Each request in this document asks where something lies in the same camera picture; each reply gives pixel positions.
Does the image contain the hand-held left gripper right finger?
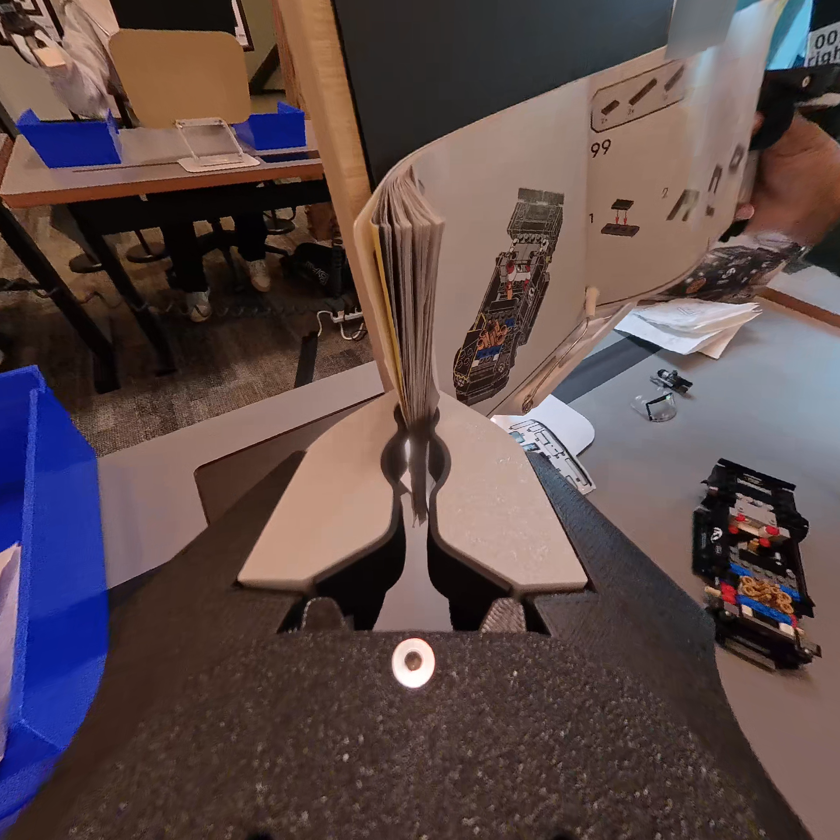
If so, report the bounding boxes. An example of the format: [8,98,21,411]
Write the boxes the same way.
[428,399,590,632]

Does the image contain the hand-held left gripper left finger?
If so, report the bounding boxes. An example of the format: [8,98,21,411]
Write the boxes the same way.
[236,394,408,631]

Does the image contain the transparent lego windshield piece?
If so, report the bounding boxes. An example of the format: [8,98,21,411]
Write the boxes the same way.
[631,390,680,423]

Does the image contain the partly built lego car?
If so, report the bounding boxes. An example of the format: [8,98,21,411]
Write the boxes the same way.
[691,457,823,672]

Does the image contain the instruction booklet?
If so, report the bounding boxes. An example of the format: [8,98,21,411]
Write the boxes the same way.
[353,47,770,526]

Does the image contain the black and white sticker sheet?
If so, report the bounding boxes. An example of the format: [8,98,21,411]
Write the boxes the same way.
[508,420,597,496]

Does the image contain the book stand with white base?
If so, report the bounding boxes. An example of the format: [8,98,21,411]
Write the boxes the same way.
[489,283,601,460]

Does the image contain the white power strip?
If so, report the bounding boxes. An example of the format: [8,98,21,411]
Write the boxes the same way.
[315,307,367,342]

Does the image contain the black bag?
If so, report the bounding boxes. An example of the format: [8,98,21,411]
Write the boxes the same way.
[281,241,347,299]

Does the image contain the white paper sheets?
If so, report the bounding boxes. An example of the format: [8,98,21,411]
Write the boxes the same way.
[613,298,763,360]

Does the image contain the black slanted stand pole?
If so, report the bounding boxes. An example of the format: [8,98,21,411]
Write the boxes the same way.
[0,197,122,395]

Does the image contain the wooden desk with black legs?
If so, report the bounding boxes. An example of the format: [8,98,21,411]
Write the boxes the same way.
[0,121,336,395]

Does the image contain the clear acrylic book stand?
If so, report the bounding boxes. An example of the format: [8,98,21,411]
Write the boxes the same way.
[172,117,262,174]

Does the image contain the small blue parts bin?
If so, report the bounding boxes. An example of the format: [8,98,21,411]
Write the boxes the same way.
[16,107,123,169]
[234,100,308,152]

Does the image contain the beige and black desk divider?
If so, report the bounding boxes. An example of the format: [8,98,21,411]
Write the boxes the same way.
[107,0,256,130]

